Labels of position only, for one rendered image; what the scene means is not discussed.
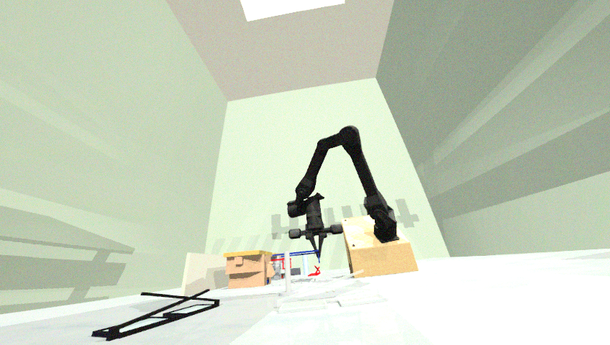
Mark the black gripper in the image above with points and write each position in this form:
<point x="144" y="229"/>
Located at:
<point x="315" y="226"/>

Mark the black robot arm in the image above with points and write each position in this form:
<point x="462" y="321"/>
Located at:
<point x="385" y="227"/>

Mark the white post on flat base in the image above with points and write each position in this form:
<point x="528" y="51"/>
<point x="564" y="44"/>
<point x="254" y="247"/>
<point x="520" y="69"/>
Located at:
<point x="288" y="290"/>

